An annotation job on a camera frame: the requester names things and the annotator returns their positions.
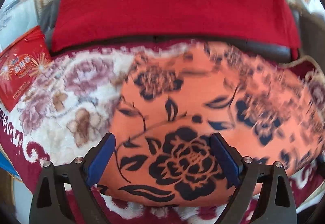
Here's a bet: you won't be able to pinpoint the orange floral garment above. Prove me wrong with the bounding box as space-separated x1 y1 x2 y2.
98 42 324 206

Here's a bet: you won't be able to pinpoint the floral plush seat cover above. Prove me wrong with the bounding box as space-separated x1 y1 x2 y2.
1 42 324 223

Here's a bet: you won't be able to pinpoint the red throw blanket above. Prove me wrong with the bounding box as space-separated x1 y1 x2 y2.
51 0 300 59

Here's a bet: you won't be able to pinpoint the black leather sofa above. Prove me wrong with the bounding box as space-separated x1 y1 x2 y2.
39 0 324 64

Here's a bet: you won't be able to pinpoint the white standing air conditioner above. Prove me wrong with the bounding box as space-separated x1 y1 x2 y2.
0 0 38 51

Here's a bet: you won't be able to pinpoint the red gift box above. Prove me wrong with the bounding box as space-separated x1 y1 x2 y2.
0 26 52 112

